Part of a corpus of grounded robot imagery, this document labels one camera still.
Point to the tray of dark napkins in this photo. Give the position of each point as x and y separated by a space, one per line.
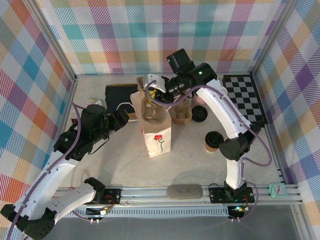
117 97

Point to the black plastic cup lid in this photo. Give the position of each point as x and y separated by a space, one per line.
214 138

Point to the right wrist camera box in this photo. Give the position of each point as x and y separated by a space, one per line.
153 80

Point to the brown paper coffee cup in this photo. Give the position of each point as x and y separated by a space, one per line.
212 148

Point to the pink straw holder cup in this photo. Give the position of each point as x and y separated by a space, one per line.
198 101

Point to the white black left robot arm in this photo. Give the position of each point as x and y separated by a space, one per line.
53 175

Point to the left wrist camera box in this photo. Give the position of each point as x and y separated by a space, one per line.
101 103

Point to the red black triangle piece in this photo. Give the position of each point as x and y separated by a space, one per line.
74 122

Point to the aluminium frame rail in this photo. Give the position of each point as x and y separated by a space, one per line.
142 196

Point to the stacked black cup lids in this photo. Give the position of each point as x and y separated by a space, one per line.
200 114

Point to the aluminium frame post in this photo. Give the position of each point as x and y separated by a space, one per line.
53 37
271 37

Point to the small connector circuit board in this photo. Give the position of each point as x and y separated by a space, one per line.
238 210
100 212

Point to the mint green alarm clock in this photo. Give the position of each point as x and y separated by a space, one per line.
277 190

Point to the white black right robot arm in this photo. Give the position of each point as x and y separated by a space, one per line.
220 110

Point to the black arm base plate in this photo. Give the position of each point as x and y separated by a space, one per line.
217 195
113 196

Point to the white paper bag flower print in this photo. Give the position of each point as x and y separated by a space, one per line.
157 135

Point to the black grey chessboard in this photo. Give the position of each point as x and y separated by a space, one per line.
247 100

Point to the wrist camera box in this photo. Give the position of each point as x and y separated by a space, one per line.
153 80
101 103

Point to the grey oval stone pad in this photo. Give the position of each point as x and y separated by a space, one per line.
183 192

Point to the pink toy microphone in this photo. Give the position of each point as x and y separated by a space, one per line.
91 101

